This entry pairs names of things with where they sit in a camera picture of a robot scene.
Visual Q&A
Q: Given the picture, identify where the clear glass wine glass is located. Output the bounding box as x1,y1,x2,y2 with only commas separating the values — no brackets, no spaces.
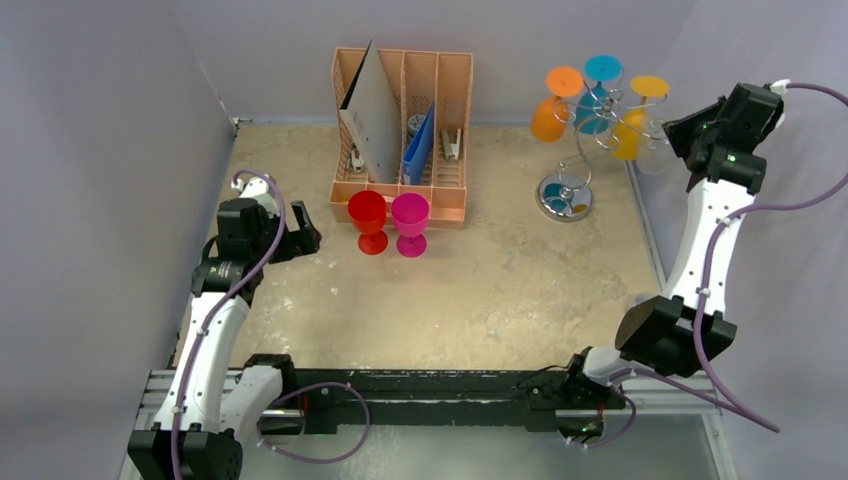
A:
636,117,675,175

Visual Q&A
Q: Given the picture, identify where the red wine glass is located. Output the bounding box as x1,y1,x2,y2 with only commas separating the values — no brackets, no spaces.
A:
347,190,388,255

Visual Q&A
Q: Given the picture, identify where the yellow wine glass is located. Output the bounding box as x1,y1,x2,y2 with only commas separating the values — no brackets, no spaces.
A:
612,75,670,161

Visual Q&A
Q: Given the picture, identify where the pink wine glass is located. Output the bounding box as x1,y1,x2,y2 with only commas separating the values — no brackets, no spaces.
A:
390,193,430,258

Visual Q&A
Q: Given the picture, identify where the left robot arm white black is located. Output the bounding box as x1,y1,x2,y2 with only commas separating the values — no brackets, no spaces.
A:
127,198,322,479

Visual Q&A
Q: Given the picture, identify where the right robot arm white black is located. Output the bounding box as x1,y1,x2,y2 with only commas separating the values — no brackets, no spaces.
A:
561,80,789,407

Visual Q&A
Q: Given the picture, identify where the chrome wine glass rack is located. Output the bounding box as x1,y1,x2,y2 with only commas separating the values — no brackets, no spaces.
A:
535,88,664,223

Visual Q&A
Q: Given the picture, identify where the blue wine glass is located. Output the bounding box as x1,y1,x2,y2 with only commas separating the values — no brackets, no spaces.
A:
574,54,623,135

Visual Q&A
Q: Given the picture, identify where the orange wine glass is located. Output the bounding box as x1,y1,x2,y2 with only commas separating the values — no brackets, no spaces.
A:
530,66,584,143

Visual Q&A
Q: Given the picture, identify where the blue folder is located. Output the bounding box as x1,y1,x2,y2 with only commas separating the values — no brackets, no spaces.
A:
401,103,435,185

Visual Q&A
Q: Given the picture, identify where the grey white folder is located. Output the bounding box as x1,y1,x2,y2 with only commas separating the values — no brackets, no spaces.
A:
338,41,402,184

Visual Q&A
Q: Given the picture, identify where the tape roll in organizer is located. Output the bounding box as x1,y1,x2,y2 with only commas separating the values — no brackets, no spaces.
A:
407,114,427,138

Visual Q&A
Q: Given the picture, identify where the grey stapler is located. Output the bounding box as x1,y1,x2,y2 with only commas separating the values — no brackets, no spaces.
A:
440,128,462,161

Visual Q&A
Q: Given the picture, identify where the peach plastic desk organizer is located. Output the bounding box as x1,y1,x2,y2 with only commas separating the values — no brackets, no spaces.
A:
329,45,474,229

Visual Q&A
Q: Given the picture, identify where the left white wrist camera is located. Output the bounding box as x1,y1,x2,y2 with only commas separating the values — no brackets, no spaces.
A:
230,176,279,217

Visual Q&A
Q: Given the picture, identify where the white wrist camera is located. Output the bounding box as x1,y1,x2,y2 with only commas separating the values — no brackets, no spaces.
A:
768,79,791,96
230,176,279,217

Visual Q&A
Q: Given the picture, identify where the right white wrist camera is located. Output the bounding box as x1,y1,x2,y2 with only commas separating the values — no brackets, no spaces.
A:
768,79,791,96

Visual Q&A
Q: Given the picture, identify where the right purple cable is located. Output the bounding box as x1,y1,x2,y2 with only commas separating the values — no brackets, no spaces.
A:
566,81,848,452

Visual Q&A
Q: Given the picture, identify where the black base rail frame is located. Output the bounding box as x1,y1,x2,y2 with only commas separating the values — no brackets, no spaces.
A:
246,354,629,434

